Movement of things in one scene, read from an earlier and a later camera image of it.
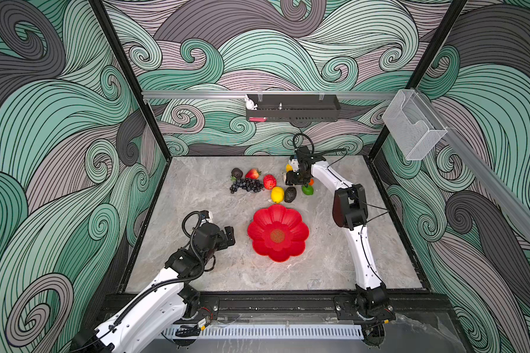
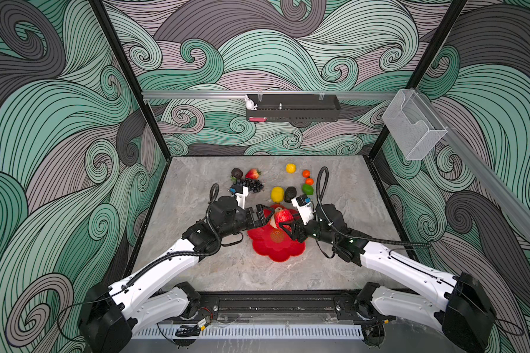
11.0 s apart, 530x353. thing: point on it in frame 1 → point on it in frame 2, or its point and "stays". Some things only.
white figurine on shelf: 249,103 stays
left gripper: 224,243 → 261,221
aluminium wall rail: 267,94 stays
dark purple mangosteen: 237,173 stays
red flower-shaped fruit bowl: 278,232 stays
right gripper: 291,179 → 296,223
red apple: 269,182 → 282,215
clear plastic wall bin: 414,127 stays
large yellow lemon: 277,194 stays
